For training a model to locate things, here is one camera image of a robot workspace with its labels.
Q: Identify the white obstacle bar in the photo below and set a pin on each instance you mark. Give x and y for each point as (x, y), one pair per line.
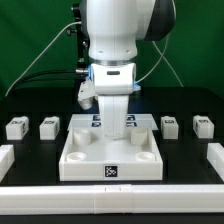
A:
(6, 159)
(215, 155)
(100, 199)

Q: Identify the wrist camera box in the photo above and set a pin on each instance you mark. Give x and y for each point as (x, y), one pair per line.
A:
(86, 94)

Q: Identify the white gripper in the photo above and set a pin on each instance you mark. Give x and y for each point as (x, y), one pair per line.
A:
(113, 113)

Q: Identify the white square tabletop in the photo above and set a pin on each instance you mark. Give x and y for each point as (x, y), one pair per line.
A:
(89, 156)

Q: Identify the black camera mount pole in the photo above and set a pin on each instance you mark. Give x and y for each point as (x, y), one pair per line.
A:
(82, 39)

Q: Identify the white marker base plate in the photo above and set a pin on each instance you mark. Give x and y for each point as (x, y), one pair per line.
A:
(93, 120)

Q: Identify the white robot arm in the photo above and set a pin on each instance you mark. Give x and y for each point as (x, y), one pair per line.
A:
(113, 27)

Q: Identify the white right obstacle bar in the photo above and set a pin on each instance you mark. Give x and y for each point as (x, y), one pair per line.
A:
(215, 155)

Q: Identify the white left obstacle bar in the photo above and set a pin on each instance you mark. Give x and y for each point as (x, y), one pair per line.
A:
(6, 159)

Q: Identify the white front obstacle bar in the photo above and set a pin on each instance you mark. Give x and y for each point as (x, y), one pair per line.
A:
(100, 199)

